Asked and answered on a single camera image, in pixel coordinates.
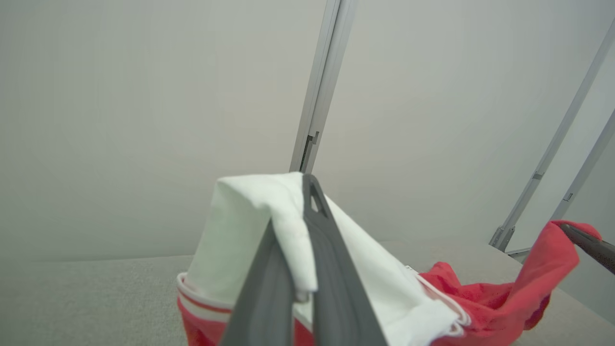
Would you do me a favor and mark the slanted grey partition post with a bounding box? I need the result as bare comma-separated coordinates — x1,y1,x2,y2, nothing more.
550,111,615,222
489,19,615,253

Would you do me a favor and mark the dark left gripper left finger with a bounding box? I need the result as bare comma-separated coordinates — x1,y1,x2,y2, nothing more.
219,219,296,346

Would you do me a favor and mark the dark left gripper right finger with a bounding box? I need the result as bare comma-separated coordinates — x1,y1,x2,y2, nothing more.
302,173,389,346

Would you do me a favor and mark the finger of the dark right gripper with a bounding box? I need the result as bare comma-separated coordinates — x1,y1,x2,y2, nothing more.
559,223,615,275

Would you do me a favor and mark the red white jersey shirt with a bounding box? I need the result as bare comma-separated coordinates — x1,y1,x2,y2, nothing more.
177,172,603,346

